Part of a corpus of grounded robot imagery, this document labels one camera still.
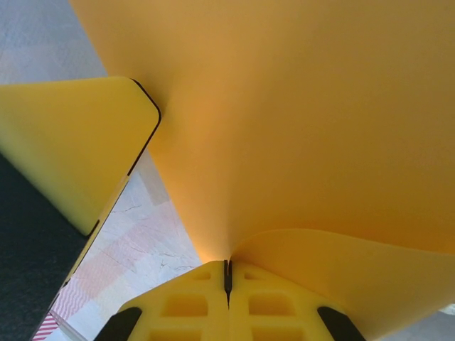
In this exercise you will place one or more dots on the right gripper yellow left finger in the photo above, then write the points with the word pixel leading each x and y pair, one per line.
pixel 185 309

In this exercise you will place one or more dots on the orange-yellow paper sheet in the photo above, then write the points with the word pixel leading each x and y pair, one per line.
pixel 302 124

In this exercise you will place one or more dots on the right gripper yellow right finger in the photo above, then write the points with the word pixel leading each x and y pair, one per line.
pixel 277 309

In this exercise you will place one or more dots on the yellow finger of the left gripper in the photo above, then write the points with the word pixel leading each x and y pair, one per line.
pixel 71 142

